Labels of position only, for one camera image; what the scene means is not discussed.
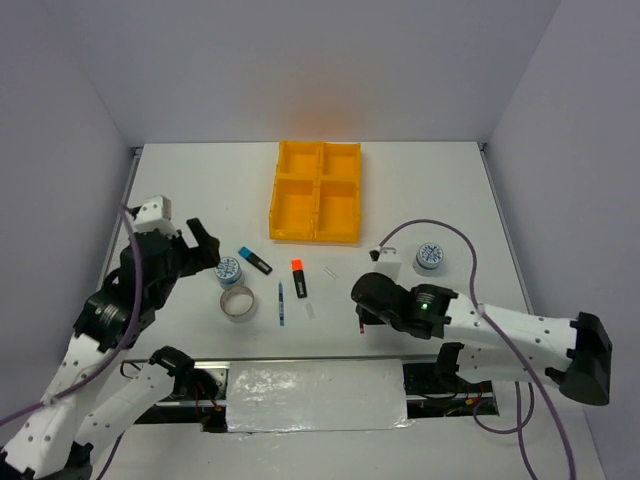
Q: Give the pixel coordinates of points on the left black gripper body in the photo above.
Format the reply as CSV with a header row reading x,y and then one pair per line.
x,y
182,267

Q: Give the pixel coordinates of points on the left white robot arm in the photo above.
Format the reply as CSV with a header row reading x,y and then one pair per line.
x,y
67,431

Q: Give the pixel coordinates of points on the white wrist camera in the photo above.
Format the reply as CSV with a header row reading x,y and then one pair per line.
x,y
154,215
386,261

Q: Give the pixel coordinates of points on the left blue putty jar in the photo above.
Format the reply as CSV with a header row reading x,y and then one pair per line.
x,y
229,273

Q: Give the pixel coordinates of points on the yellow four-compartment organizer tray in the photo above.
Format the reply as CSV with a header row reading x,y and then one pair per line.
x,y
316,195

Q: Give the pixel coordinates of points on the blue putty jar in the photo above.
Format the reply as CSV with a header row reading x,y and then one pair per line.
x,y
428,258
229,273

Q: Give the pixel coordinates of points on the orange cap black highlighter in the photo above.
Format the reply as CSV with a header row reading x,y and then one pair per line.
x,y
299,278

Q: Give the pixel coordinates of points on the right blue putty jar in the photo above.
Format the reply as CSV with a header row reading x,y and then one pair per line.
x,y
428,258

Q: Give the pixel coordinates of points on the blue cap black highlighter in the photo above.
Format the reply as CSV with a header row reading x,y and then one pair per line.
x,y
254,260

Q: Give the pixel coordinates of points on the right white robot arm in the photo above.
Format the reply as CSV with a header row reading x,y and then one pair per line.
x,y
486,343

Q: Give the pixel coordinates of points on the silver foil covered panel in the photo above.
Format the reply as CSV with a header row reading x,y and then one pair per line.
x,y
316,396

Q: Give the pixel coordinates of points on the clear tape roll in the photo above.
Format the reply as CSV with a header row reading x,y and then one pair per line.
x,y
238,304

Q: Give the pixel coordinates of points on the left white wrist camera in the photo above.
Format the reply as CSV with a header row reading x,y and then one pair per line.
x,y
154,215

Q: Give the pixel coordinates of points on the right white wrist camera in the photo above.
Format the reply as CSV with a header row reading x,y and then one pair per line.
x,y
386,261

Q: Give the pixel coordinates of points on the blue gel pen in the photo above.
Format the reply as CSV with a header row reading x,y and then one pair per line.
x,y
281,313

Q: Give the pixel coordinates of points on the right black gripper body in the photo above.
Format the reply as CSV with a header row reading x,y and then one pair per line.
x,y
381,318

